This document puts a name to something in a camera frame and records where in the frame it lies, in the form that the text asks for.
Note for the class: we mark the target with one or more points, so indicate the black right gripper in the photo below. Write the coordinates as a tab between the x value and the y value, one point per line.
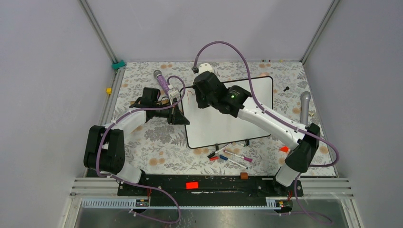
201	103

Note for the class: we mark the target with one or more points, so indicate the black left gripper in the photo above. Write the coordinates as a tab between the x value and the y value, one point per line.
176	117

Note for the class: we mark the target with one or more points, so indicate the white black-framed whiteboard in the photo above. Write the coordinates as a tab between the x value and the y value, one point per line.
209	127

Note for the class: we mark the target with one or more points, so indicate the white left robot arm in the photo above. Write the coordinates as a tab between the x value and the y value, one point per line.
105	147

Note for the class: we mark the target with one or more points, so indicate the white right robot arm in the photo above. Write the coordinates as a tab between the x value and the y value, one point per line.
301	139

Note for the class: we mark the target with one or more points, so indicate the blue whiteboard marker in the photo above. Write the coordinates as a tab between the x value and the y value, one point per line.
232	161

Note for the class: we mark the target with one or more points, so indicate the pink whiteboard marker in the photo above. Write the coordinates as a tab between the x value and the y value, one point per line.
240	156

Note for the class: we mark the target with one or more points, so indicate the floral table mat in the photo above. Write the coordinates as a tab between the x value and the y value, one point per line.
159	148

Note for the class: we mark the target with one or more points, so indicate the purple toy microphone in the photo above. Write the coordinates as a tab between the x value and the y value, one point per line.
161	81

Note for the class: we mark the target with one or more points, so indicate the red rectangular tape marker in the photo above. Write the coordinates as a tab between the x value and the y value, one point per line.
192	185

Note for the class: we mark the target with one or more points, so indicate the teal corner clip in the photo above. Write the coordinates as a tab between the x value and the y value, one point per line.
118	65

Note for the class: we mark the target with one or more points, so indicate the small brown block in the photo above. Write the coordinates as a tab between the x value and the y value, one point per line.
244	176

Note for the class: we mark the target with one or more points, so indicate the red triangular block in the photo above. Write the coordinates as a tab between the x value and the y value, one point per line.
285	149

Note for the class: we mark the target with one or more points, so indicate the grey toy microphone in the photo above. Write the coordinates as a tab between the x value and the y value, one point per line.
305	101

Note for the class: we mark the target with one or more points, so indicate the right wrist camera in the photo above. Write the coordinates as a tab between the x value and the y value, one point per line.
205	67

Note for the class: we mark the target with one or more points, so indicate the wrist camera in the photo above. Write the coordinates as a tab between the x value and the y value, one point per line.
174	95
205	67

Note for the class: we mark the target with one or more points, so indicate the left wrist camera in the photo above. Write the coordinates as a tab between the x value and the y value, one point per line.
174	95

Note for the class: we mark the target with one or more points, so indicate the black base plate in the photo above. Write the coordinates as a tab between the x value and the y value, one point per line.
216	188

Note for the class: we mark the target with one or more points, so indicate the white cable duct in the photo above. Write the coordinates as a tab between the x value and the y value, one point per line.
144	203

